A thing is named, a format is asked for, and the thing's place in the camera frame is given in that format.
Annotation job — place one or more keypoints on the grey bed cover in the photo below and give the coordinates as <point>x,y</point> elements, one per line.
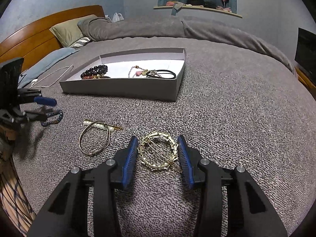
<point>235,106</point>

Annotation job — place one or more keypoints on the white plastic bag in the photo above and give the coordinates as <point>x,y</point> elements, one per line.
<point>117,17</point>

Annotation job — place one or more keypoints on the pink cord jewelry bundle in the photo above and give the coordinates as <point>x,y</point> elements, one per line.
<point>137,71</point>

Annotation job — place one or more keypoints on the grey cardboard tray box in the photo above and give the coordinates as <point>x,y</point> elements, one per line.
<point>162,82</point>

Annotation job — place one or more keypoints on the wooden headboard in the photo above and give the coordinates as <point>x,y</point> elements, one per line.
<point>34,41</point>

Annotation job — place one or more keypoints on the wooden tv stand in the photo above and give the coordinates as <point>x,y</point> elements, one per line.
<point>310,86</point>

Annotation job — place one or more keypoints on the light blue blanket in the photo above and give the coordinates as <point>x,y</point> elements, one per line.
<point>43,65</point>

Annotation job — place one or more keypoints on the gold round hair clip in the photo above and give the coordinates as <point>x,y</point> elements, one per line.
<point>159,151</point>

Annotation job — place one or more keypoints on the wooden window sill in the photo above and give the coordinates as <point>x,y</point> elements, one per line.
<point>199,8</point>

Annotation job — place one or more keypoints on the plaid left sleeve forearm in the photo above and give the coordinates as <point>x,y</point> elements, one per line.
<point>13,199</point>

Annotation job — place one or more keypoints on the black camera box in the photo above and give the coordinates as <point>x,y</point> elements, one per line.
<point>10,73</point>

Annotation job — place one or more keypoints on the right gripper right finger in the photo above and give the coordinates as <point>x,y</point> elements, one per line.
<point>250,213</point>

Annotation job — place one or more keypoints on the person's left hand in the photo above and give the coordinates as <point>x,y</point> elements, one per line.
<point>8,138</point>

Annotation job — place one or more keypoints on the grey duvet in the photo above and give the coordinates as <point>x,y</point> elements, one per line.
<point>101,29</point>

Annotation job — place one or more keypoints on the striped pillow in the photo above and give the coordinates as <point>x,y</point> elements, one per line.
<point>81,42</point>

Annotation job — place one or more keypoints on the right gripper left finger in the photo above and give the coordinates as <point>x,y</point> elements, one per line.
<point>65,211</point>

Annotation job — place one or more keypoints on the black clothes on sill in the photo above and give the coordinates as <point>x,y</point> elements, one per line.
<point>206,4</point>

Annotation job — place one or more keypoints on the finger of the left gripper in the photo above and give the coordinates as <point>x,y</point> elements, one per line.
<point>30,116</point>
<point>34,96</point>

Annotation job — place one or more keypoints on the olive green pillow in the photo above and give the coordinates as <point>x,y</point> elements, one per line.
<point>67,33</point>

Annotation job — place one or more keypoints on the pearl hair pin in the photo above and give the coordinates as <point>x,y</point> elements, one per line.
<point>102,125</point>

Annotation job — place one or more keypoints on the black television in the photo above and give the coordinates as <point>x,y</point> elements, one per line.
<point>305,52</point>

